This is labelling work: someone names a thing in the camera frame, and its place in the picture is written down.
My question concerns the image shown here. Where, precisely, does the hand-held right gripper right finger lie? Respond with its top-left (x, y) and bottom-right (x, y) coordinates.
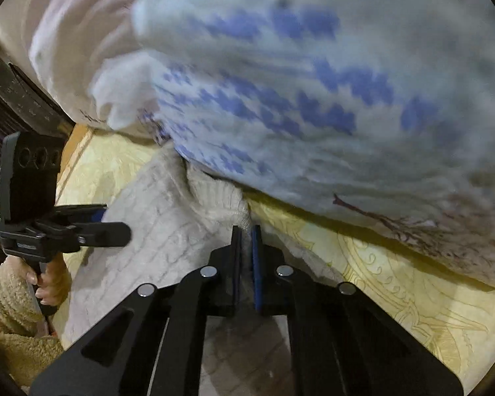
top-left (251, 223), bottom-right (465, 396)

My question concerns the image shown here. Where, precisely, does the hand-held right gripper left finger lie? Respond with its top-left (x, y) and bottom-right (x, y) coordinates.
top-left (29, 225), bottom-right (244, 396)

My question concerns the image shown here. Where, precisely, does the pink floral pillow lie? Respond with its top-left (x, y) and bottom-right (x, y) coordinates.
top-left (28, 0), bottom-right (159, 135)

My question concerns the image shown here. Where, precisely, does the grey cable knit sweater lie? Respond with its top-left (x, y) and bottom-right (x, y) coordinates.
top-left (60, 144), bottom-right (349, 396)

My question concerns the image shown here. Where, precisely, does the person's left forearm beige sleeve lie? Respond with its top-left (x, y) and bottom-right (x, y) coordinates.
top-left (0, 261), bottom-right (69, 389)

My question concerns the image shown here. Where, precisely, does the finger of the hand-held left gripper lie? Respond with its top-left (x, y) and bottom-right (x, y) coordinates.
top-left (49, 221), bottom-right (133, 249)
top-left (54, 203), bottom-right (108, 222)

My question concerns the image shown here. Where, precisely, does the yellow patterned bed sheet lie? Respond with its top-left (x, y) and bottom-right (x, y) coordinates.
top-left (53, 124), bottom-right (495, 396)

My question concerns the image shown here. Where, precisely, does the person's left hand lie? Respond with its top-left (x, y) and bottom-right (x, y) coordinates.
top-left (26, 261), bottom-right (74, 307)

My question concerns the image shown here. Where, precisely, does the white blue floral pillow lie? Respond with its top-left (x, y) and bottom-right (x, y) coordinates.
top-left (90, 0), bottom-right (495, 291)

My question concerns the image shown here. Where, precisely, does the dark cabinet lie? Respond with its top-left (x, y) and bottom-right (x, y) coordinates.
top-left (0, 47), bottom-right (77, 192)

